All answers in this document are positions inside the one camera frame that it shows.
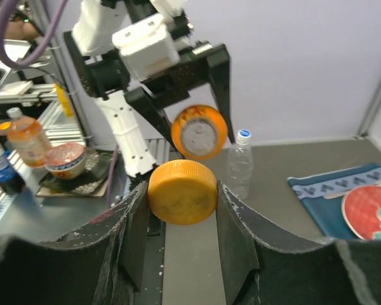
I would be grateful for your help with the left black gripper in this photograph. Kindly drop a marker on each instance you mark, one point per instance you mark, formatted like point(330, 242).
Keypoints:
point(200, 65)

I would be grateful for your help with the red teal patterned plate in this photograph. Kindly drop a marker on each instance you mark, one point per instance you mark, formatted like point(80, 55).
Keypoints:
point(361, 210)

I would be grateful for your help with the orange juice bottle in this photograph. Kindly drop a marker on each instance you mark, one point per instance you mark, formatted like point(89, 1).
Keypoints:
point(199, 132)

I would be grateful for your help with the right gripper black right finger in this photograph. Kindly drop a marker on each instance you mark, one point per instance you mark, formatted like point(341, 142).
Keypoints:
point(262, 263)

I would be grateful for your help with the silver fork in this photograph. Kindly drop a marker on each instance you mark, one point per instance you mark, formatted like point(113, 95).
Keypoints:
point(362, 189)

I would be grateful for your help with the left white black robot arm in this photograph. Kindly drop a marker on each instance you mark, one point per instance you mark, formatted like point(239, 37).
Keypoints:
point(105, 78)

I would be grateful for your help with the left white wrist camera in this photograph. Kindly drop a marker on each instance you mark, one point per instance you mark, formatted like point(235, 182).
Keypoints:
point(146, 47)

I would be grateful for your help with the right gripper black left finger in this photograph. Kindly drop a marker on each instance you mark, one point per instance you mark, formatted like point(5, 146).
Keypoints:
point(100, 262)

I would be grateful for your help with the dark cola bottle blue label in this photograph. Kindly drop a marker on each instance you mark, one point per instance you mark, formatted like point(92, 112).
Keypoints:
point(11, 182)

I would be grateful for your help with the orange drink bottle background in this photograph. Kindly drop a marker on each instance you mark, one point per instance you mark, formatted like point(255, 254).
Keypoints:
point(28, 138)

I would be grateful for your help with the orange bottle cap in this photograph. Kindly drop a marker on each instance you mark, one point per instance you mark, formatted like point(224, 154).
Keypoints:
point(182, 192)

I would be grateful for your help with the red patterned bowl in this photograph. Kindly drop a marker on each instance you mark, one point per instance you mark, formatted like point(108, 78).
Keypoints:
point(66, 161)

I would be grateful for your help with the grey slotted cable duct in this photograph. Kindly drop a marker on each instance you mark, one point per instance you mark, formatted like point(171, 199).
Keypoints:
point(5, 199)

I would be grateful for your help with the blue patterned placemat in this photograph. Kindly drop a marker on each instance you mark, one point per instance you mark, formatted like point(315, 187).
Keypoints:
point(322, 195)

